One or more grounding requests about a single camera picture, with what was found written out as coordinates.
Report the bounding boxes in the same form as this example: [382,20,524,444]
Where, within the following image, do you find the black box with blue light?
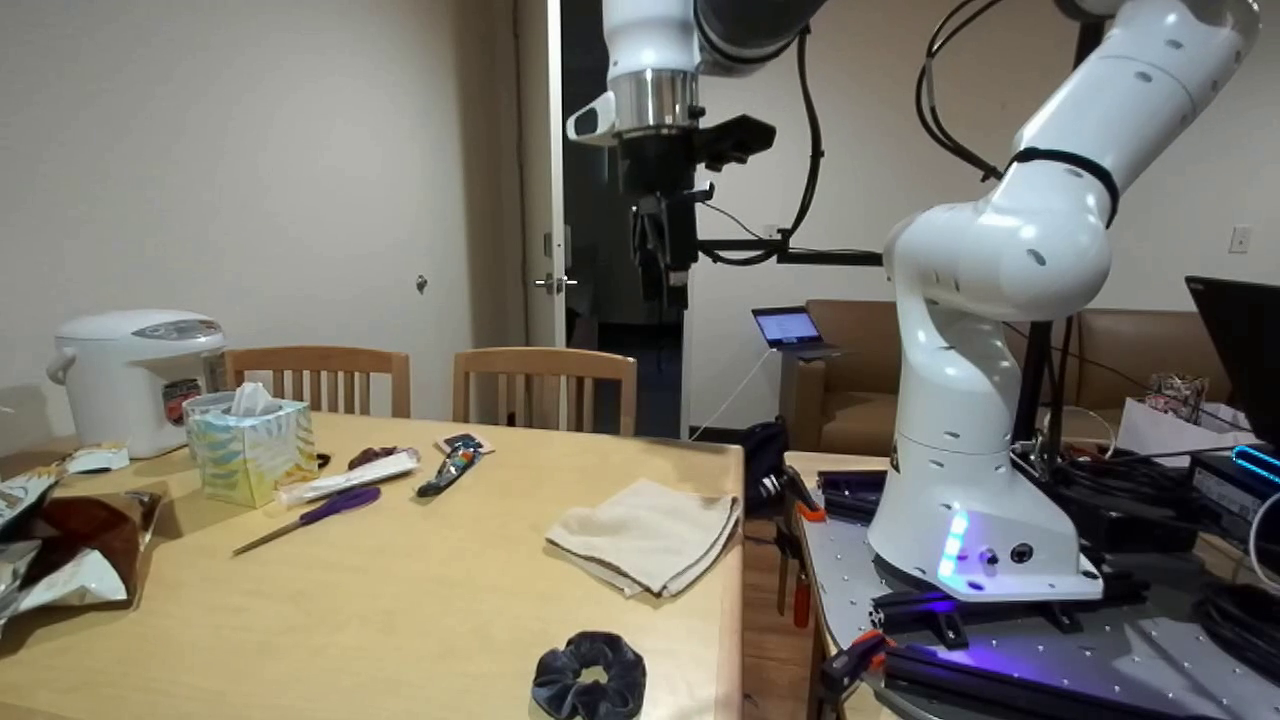
[1188,439,1280,537]

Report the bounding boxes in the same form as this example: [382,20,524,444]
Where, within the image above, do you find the black monitor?
[1180,271,1280,456]

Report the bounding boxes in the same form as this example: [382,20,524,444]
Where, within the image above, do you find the beige towel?
[540,475,743,602]

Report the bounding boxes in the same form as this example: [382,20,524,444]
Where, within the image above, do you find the black rail bar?
[877,639,1204,720]

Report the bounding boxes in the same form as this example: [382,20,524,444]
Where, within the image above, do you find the patterned tissue box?
[185,381,321,511]

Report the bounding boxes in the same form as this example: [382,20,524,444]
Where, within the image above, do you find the wooden slat-back chair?
[447,343,640,439]
[222,343,415,419]

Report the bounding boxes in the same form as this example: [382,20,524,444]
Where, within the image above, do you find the black mount block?
[740,415,794,517]

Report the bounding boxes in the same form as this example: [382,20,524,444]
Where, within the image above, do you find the crumpled silver foil wrapper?
[0,545,137,629]
[0,464,63,532]

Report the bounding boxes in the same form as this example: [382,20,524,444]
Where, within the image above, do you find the white door with lever handle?
[512,0,571,350]

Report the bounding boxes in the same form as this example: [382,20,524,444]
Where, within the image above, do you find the black fabric scrunchie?
[527,629,652,720]

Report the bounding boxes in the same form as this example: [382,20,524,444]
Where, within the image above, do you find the orange handled clamp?
[779,464,832,630]
[817,623,897,705]

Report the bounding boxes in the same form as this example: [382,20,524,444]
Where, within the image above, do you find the black camera stand pole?
[695,14,1114,446]

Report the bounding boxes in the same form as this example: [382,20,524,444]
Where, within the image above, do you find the purple handled scissors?
[231,480,385,558]

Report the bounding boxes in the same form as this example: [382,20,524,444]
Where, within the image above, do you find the small tablet blue screen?
[749,303,832,356]

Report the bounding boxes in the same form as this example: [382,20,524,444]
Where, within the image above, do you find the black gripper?
[619,133,699,308]

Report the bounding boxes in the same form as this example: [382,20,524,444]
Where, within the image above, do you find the grey perforated base plate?
[784,452,1280,720]

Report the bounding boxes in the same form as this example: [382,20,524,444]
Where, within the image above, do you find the crumpled white paper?
[62,439,137,480]

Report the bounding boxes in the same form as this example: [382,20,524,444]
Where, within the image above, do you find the brown snack bag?
[33,485,173,606]

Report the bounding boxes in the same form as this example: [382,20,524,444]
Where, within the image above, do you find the white box with wires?
[1114,372,1263,472]

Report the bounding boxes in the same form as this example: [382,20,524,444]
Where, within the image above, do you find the brown sofa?
[784,295,1237,456]

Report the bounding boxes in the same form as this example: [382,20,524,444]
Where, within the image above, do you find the dark blue snack bar wrapper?
[413,444,486,505]

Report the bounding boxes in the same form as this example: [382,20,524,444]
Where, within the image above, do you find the white plastic packet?
[278,446,423,509]

